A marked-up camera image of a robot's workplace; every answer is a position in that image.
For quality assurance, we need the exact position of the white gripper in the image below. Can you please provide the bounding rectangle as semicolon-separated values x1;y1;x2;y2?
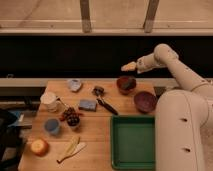
121;53;156;74

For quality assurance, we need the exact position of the white paper cup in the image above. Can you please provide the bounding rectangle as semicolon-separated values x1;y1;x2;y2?
40;92;58;112

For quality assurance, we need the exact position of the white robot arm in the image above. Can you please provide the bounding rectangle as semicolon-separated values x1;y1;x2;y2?
121;44;213;171

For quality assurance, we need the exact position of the small cup with grapes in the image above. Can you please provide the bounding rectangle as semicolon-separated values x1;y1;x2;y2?
67;115;80;130

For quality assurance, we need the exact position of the blue plastic cup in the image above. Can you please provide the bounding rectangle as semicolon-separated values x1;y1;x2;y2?
44;119;60;136

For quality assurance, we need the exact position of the dark red bowl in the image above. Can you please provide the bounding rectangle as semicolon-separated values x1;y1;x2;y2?
116;76;136;95

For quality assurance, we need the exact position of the purple bowl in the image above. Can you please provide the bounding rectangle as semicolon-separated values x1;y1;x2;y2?
134;91;157;113

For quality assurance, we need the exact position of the small dark round object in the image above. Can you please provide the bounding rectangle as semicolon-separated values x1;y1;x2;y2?
92;86;104;96

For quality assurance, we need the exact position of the blue sponge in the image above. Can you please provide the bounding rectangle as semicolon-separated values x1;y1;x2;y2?
78;99;97;111

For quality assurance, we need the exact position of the white plastic container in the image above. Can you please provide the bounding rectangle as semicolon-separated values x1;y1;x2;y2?
67;79;82;92

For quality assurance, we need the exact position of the green plastic tray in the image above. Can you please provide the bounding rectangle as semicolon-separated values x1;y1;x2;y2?
110;116;155;171

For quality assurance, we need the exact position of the bunch of dark grapes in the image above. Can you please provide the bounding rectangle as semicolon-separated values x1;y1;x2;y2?
59;107;82;121

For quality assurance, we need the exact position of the yellow banana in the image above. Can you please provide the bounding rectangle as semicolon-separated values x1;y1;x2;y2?
57;136;80;163

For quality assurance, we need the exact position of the red yellow apple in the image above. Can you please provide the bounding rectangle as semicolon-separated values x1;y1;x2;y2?
30;139;49;156

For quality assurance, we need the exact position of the black chair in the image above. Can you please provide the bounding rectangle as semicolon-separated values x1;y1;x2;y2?
0;108;23;171

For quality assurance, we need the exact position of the black handled utensil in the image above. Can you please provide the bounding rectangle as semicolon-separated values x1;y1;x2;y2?
97;98;118;115

